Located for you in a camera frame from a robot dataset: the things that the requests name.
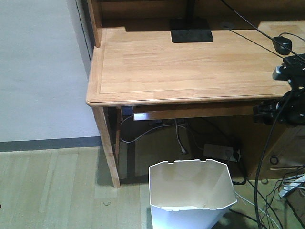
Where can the wooden drawer cabinet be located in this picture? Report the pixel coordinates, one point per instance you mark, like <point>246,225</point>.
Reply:
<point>285,152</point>

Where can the wooden pull-out keyboard tray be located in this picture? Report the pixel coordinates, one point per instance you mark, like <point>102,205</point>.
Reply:
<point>174,111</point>

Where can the black monitor stand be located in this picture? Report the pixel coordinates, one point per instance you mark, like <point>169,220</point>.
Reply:
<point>190,29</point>

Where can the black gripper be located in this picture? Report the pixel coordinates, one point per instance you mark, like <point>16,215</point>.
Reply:
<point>289,109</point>

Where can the white plastic trash bin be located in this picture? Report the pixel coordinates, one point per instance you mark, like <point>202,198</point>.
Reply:
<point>189,194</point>

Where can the black computer mouse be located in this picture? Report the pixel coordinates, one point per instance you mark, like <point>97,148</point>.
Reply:
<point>282,45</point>

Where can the black keyboard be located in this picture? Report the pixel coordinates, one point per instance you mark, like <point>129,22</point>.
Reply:
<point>295,60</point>

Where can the white power strip at right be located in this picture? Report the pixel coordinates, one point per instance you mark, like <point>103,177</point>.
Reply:
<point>291,184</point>

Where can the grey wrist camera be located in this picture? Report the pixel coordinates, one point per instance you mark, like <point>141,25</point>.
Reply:
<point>284,73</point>

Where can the light wooden desk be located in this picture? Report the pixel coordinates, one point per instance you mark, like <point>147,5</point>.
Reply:
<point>136,63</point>

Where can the white power strip under desk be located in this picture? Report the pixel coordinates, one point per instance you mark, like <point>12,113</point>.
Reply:
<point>221,152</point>

